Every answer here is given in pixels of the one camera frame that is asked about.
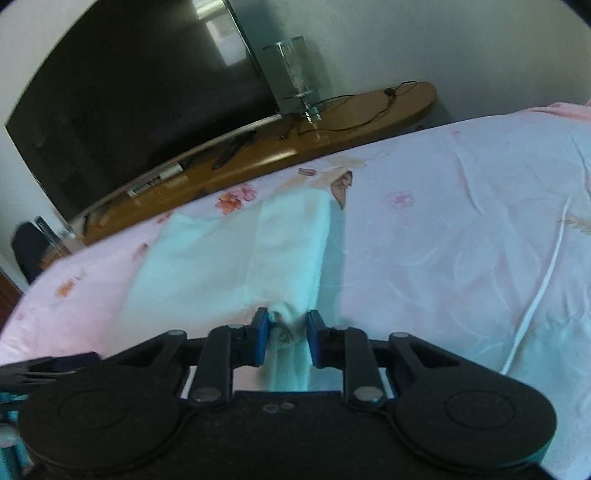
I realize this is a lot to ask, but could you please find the white flat device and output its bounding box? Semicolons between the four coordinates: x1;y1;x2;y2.
126;163;186;198

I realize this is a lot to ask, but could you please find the clear glass left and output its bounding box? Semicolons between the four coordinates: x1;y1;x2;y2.
34;215;77;259

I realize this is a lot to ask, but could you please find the floral bed sheet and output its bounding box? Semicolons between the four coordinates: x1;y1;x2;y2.
0;99;591;480

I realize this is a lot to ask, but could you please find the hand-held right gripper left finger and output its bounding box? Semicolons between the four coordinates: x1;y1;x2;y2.
108;307;271;409

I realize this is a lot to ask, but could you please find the clear glass table lamp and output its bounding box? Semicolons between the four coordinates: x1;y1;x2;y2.
262;36;324;134

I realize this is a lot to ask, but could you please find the dark rounded chair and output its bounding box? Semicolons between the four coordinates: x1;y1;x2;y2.
11;222;52;283

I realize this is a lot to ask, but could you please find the white small garment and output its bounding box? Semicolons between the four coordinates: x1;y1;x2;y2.
122;189;345;393

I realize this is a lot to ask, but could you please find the black flat television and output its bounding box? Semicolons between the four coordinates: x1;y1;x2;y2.
4;0;282;222

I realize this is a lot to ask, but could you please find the wooden television cabinet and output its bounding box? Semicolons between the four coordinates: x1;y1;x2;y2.
69;82;438;245

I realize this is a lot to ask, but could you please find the black cable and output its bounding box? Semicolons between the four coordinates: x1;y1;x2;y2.
277;80;419;139

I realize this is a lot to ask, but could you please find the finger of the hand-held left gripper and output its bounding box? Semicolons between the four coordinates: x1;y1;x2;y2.
0;352;101;385

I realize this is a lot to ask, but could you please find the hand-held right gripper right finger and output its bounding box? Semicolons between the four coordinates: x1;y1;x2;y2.
306;309;462;411

